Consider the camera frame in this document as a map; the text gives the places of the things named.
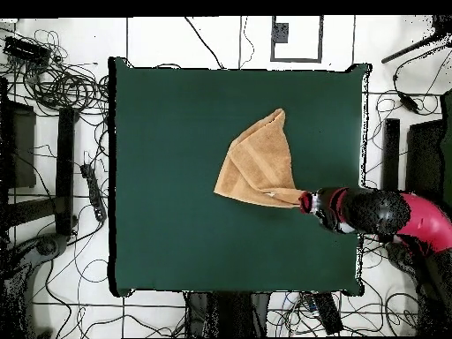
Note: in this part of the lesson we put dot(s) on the tan terry towel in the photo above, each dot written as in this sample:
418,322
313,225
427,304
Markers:
261,166

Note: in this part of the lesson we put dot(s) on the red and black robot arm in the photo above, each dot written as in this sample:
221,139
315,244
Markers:
423,219

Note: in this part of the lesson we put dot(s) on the dark flat panel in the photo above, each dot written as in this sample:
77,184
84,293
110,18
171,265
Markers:
21,148
423,159

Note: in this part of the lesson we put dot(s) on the black rectangular box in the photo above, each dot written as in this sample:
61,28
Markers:
328,312

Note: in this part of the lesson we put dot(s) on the dark curved stand base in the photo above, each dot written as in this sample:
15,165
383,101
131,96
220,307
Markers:
46,245
402,261

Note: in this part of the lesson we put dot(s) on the dark green table cloth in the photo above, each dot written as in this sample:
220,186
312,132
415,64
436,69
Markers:
176,229

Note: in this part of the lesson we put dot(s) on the black rod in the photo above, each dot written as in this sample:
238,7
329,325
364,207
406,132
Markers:
406,52

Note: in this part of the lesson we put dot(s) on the black power strip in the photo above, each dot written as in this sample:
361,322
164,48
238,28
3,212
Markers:
93,190

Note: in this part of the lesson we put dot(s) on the black horizontal beam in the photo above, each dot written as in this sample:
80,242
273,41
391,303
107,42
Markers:
31,212

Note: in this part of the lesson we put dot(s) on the black adapter box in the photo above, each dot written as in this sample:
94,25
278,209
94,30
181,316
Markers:
24,49

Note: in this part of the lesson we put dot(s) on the black upright post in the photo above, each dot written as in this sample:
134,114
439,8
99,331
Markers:
65,169
391,155

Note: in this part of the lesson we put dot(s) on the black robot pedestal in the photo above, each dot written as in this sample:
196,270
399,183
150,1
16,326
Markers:
226,314

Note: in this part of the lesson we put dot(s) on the grey square floor frame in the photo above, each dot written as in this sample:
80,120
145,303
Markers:
320,39

